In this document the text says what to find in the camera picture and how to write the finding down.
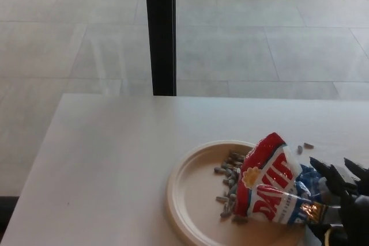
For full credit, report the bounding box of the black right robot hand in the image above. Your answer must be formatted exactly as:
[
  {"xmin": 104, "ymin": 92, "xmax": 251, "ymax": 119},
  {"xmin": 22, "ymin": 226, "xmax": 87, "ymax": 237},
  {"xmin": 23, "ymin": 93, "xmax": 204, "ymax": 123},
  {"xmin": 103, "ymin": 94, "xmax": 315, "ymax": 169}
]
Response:
[{"xmin": 307, "ymin": 156, "xmax": 369, "ymax": 246}]

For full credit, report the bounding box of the red blue sunflower seed bag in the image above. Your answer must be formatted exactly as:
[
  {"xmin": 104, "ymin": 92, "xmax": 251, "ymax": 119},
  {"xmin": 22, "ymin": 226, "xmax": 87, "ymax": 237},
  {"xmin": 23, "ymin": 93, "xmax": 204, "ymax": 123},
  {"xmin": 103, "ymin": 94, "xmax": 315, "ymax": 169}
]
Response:
[{"xmin": 232, "ymin": 132, "xmax": 344, "ymax": 230}]

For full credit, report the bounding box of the pile of sunflower seeds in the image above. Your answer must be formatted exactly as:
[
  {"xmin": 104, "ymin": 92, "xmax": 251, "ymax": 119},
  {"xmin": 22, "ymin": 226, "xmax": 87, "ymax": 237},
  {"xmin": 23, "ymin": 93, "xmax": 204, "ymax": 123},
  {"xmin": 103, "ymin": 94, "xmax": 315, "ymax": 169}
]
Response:
[{"xmin": 213, "ymin": 149, "xmax": 250, "ymax": 225}]

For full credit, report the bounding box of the beige round paper plate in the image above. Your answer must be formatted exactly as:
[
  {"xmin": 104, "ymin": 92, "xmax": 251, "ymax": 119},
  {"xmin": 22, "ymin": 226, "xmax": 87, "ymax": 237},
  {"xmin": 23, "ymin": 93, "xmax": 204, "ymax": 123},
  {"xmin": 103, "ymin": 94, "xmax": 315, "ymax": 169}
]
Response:
[{"xmin": 165, "ymin": 140, "xmax": 307, "ymax": 246}]

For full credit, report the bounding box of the black vertical window post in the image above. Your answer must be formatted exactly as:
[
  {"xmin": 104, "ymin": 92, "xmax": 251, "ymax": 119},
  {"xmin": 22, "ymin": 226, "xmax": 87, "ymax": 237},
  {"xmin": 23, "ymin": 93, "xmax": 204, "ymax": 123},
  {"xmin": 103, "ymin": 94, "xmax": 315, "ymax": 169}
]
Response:
[{"xmin": 144, "ymin": 0, "xmax": 177, "ymax": 97}]

